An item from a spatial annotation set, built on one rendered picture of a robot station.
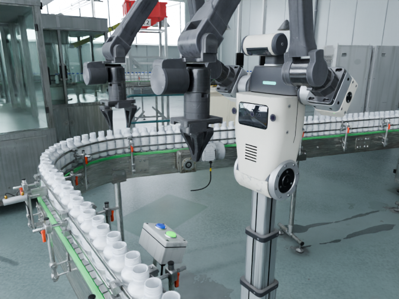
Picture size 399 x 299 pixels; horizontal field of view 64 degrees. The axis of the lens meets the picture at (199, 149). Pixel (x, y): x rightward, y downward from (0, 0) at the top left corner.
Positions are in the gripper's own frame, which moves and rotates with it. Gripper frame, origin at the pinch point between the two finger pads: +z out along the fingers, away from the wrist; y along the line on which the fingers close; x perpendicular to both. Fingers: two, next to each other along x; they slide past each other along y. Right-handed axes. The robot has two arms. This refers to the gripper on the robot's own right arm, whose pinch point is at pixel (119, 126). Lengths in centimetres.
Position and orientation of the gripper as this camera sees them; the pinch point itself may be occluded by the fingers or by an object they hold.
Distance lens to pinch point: 111.2
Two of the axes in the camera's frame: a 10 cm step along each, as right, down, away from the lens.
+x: 6.0, 2.2, -7.7
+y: -8.0, 1.7, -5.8
